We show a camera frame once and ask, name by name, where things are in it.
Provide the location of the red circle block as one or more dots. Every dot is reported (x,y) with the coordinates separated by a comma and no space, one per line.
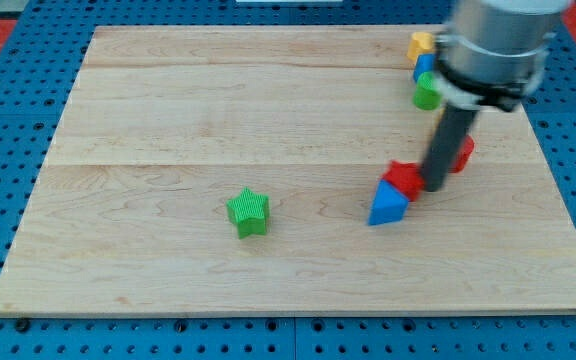
(463,155)

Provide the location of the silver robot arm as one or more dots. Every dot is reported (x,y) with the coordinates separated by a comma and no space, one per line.
(493,52)

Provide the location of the green star block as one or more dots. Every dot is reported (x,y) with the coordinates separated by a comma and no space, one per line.
(249,212)

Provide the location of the red star block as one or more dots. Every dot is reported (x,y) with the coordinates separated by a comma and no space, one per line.
(405,177)

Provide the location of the green circle block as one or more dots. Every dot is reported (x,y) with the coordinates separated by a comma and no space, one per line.
(426,95)

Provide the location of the blue triangle block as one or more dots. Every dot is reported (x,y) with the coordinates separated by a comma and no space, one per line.
(389,205)

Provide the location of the wooden board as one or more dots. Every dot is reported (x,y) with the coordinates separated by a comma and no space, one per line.
(165,124)

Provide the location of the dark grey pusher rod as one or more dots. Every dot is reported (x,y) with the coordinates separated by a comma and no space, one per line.
(449,135)

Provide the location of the yellow heart block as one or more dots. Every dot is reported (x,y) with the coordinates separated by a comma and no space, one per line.
(420,43)

